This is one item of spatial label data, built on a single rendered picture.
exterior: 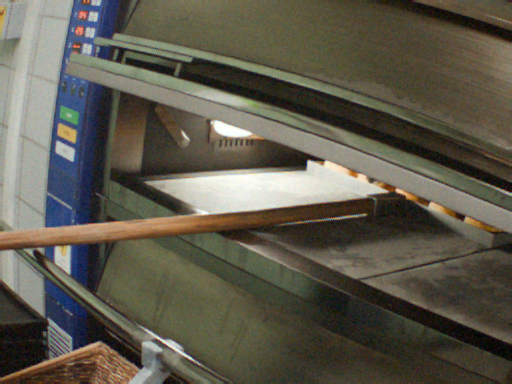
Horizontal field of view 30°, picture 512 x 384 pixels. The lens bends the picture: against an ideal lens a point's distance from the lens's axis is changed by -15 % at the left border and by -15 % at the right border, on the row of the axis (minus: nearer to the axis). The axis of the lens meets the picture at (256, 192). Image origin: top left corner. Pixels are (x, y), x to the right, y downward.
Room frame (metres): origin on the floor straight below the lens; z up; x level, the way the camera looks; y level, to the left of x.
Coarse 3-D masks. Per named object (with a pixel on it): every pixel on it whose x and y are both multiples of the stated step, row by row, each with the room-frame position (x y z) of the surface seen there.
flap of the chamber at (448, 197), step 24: (72, 72) 1.84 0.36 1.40; (96, 72) 1.77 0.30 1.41; (144, 96) 1.64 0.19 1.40; (168, 96) 1.59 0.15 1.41; (192, 96) 1.55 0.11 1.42; (216, 120) 1.49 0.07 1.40; (240, 120) 1.46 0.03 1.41; (264, 120) 1.43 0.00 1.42; (288, 144) 1.38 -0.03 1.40; (312, 144) 1.35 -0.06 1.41; (336, 144) 1.32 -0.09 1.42; (360, 168) 1.28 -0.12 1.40; (384, 168) 1.25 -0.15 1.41; (408, 192) 1.22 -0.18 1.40; (432, 192) 1.19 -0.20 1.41; (456, 192) 1.16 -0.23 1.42; (480, 216) 1.12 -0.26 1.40; (504, 216) 1.09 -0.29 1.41
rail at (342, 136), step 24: (120, 72) 1.71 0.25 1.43; (144, 72) 1.66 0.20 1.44; (216, 96) 1.51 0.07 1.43; (240, 96) 1.47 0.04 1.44; (288, 120) 1.39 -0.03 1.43; (312, 120) 1.36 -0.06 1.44; (360, 144) 1.29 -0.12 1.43; (384, 144) 1.27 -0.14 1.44; (408, 168) 1.23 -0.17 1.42; (432, 168) 1.20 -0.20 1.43; (480, 192) 1.13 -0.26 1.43; (504, 192) 1.10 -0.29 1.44
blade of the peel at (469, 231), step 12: (312, 168) 2.20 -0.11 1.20; (324, 168) 2.17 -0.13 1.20; (324, 180) 2.17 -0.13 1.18; (336, 180) 2.14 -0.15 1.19; (348, 180) 2.12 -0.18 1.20; (360, 180) 2.10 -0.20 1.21; (360, 192) 2.09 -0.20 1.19; (372, 192) 2.06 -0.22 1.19; (384, 192) 2.04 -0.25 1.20; (408, 204) 1.98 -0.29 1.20; (420, 204) 1.96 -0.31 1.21; (420, 216) 1.96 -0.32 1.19; (432, 216) 1.93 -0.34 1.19; (444, 216) 1.91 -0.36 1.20; (444, 228) 1.90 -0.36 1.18; (456, 228) 1.88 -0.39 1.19; (468, 228) 1.85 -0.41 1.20; (480, 240) 1.82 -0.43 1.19; (492, 240) 1.80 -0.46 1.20; (504, 240) 1.83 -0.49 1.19
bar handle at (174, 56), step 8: (96, 40) 1.87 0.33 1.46; (104, 40) 1.85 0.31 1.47; (112, 40) 1.83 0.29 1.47; (120, 48) 1.81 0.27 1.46; (128, 48) 1.78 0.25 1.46; (136, 48) 1.76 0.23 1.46; (144, 48) 1.74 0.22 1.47; (152, 48) 1.73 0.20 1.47; (120, 56) 1.81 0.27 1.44; (160, 56) 1.70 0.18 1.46; (168, 56) 1.68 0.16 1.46; (176, 56) 1.67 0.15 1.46; (184, 56) 1.65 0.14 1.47; (192, 56) 1.64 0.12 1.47; (184, 64) 1.66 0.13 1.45; (192, 64) 1.64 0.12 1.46; (176, 72) 1.65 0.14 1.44; (184, 72) 1.66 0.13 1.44
